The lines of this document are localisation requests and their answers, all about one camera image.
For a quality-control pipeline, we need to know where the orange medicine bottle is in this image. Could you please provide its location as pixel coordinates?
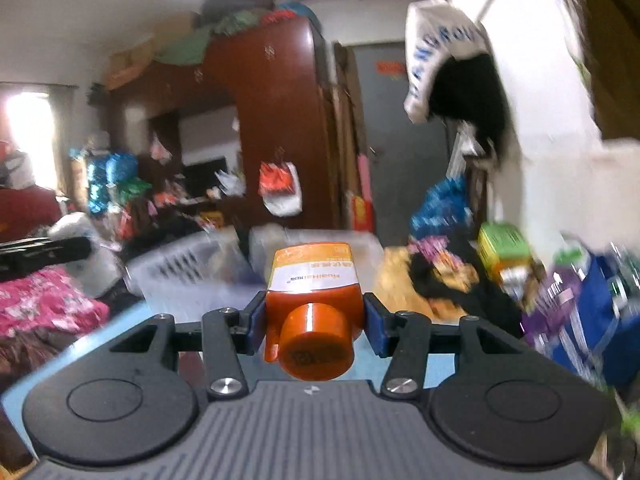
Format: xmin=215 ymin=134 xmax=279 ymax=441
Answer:
xmin=264 ymin=243 xmax=366 ymax=382

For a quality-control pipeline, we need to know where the pink floral bedding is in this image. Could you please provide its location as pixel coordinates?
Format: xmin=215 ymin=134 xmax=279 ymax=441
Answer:
xmin=0 ymin=266 xmax=111 ymax=337

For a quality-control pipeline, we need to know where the yellow patterned blanket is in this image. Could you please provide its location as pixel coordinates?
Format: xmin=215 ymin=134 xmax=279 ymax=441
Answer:
xmin=373 ymin=246 xmax=468 ymax=324

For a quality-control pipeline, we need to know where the white plastic basket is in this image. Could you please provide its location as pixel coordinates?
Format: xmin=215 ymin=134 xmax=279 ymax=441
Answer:
xmin=125 ymin=224 xmax=384 ymax=323

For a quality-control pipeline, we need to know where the black clothing pile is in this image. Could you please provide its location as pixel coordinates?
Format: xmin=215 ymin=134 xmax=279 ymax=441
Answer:
xmin=408 ymin=233 xmax=524 ymax=339

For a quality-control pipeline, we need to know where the blue bags stack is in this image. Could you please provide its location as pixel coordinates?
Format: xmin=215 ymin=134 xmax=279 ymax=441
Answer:
xmin=87 ymin=153 xmax=152 ymax=216

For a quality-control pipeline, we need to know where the green yellow box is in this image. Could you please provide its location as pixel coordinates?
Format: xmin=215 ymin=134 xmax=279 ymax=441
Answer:
xmin=477 ymin=222 xmax=533 ymax=287

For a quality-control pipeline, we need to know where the blue plastic bag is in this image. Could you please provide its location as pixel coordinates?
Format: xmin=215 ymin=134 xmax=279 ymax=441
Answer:
xmin=409 ymin=177 xmax=472 ymax=240

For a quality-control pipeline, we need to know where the purple shopping bag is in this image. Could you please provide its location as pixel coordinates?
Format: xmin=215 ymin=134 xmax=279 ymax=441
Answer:
xmin=521 ymin=266 xmax=586 ymax=359

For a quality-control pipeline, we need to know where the red white hanging bag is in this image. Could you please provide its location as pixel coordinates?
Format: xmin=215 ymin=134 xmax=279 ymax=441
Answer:
xmin=258 ymin=162 xmax=303 ymax=218

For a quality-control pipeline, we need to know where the black television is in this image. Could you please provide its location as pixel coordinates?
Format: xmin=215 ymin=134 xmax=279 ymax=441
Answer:
xmin=182 ymin=157 xmax=228 ymax=198

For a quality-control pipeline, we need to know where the grey door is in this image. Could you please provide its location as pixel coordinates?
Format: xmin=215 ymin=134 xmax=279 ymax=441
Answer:
xmin=352 ymin=42 xmax=452 ymax=247

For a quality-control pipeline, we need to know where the blue shopping bag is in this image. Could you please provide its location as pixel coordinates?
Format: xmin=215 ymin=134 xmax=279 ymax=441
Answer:
xmin=543 ymin=249 xmax=639 ymax=390

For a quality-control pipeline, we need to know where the dark red wooden wardrobe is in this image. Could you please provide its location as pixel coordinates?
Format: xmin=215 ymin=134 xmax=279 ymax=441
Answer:
xmin=107 ymin=16 xmax=341 ymax=229

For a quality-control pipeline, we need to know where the white black hanging jacket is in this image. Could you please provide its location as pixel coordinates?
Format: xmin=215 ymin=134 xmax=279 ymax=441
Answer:
xmin=404 ymin=0 xmax=508 ymax=156

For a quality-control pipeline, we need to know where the green cloth on wardrobe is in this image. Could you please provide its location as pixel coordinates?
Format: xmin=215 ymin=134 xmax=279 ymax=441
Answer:
xmin=153 ymin=9 xmax=265 ymax=66

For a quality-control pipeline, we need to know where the brown hanging coat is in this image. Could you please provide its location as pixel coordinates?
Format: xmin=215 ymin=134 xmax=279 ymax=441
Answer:
xmin=574 ymin=0 xmax=639 ymax=140

